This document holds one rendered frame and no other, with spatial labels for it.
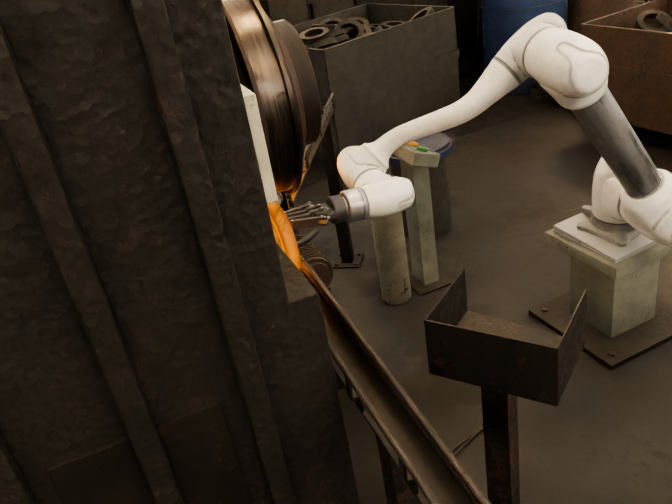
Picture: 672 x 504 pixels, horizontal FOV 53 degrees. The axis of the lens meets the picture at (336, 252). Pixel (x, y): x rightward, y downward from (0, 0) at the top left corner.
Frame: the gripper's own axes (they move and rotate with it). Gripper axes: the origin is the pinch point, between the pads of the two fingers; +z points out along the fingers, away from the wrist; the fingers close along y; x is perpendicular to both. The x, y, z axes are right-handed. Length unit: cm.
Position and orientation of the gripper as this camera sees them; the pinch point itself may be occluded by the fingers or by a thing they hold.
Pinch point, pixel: (272, 224)
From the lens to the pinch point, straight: 176.7
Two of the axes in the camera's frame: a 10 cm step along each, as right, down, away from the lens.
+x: -0.7, -8.9, -4.5
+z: -9.2, 2.4, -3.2
